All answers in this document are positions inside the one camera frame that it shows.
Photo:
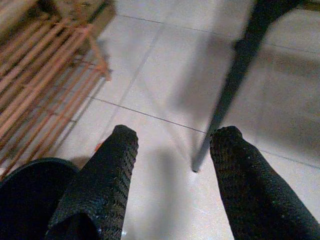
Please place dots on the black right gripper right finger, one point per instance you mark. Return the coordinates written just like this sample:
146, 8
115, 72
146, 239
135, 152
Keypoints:
247, 190

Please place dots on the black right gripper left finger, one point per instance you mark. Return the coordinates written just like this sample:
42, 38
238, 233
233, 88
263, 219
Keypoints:
107, 180

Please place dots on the wooden slatted shoe rack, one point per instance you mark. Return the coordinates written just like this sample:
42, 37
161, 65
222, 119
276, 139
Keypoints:
37, 65

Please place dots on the black round rubbish bin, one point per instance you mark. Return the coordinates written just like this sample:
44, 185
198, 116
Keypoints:
30, 195

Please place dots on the red snack wrapper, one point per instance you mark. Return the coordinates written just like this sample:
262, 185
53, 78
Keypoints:
99, 147

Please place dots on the black metal table leg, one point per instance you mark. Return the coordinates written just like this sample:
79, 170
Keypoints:
232, 82

